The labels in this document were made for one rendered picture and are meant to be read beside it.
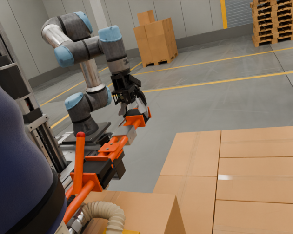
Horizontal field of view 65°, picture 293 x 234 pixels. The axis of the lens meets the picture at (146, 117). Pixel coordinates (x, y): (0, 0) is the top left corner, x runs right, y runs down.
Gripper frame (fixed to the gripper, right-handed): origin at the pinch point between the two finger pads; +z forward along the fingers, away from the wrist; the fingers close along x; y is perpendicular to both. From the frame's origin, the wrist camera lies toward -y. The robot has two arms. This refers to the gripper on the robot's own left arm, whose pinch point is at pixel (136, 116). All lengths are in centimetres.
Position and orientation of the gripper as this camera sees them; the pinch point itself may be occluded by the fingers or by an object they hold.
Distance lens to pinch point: 94.7
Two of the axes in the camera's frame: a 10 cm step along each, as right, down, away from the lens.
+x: 9.1, -0.8, -4.0
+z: 2.4, 8.9, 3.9
